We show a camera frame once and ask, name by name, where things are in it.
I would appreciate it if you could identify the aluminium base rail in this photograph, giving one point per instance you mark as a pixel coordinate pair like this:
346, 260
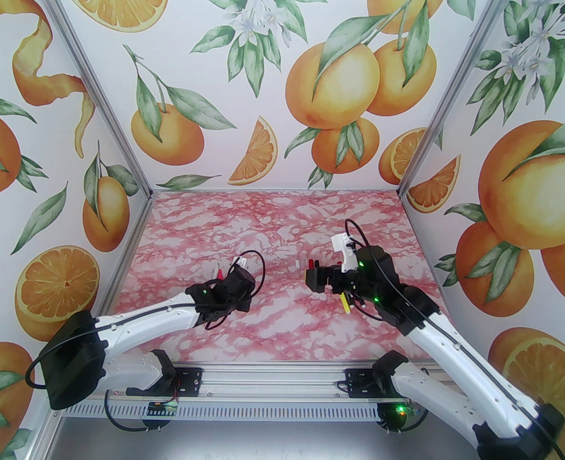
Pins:
273, 381

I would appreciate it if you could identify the pink marble pattern table mat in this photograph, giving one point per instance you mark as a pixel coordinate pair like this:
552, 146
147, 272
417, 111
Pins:
215, 218

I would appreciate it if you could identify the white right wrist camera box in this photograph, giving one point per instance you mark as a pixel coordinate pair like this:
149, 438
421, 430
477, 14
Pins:
344, 252

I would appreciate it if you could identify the aluminium frame post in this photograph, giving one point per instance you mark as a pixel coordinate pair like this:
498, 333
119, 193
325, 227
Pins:
94, 83
459, 79

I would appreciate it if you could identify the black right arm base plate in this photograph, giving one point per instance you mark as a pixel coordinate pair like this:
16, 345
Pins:
359, 384

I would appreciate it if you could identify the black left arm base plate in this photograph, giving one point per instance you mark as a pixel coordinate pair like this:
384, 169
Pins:
191, 381

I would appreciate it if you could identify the yellow highlighter pen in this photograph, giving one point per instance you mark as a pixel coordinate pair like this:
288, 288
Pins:
345, 305

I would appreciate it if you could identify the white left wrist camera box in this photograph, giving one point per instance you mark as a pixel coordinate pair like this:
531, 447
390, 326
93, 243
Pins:
239, 260

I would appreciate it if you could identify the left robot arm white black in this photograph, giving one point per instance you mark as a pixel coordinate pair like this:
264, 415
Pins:
143, 316

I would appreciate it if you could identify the small circuit board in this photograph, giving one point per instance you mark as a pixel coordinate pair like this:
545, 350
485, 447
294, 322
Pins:
392, 415
163, 408

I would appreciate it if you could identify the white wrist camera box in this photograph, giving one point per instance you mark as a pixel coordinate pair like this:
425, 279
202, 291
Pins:
344, 252
239, 260

